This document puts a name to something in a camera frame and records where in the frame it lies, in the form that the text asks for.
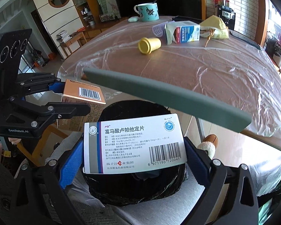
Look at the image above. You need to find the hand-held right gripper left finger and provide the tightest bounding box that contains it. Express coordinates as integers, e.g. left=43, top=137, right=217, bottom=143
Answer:
left=9, top=135, right=85, bottom=225

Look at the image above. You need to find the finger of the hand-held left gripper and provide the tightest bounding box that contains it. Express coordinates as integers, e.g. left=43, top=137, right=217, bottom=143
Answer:
left=15, top=73, right=66, bottom=96
left=10, top=97, right=90, bottom=127

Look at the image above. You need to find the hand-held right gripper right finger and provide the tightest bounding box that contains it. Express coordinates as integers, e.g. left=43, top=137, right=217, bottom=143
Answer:
left=184, top=136, right=259, bottom=225

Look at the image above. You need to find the copper orange box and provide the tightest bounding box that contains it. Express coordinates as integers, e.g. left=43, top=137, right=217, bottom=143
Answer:
left=57, top=79, right=106, bottom=130

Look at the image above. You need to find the bin with black bag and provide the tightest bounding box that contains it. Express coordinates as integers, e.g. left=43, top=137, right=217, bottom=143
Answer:
left=84, top=100, right=189, bottom=207

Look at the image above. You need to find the brown fleece slipper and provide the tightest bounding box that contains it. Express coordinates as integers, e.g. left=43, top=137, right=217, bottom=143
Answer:
left=197, top=134, right=219, bottom=158

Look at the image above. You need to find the small wooden side table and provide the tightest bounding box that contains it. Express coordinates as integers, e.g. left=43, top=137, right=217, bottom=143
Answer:
left=60, top=31, right=87, bottom=59

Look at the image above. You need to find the stack of books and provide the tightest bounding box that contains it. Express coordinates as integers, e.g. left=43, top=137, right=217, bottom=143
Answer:
left=56, top=30, right=72, bottom=44

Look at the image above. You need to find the clear plastic table cover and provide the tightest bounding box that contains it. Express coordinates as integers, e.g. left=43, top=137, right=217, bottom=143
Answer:
left=60, top=16, right=281, bottom=193

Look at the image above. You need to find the giraffe picture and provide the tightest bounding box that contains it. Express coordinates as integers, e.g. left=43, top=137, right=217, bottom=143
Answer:
left=105, top=0, right=121, bottom=19

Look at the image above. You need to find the yellow plastic cup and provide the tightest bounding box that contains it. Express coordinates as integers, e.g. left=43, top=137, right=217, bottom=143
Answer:
left=138, top=37, right=162, bottom=55

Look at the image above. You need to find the turquoise butterfly mug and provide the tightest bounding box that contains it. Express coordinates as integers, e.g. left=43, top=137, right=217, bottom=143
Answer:
left=134, top=3, right=160, bottom=22

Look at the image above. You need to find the white blue open medicine box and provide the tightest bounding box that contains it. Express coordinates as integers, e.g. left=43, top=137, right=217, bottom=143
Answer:
left=164, top=21, right=201, bottom=45

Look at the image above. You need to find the yellow cloth pouch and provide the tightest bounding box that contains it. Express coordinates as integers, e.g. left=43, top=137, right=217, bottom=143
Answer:
left=199, top=15, right=229, bottom=39

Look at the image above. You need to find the black coffee machine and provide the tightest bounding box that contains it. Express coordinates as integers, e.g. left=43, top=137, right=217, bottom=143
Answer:
left=219, top=5, right=236, bottom=31

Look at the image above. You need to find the wooden stool frame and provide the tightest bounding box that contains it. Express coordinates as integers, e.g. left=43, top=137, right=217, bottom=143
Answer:
left=16, top=124, right=68, bottom=167

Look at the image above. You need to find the brown drawstring cord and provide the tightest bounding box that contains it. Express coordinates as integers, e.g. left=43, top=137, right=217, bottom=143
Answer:
left=204, top=28, right=213, bottom=48

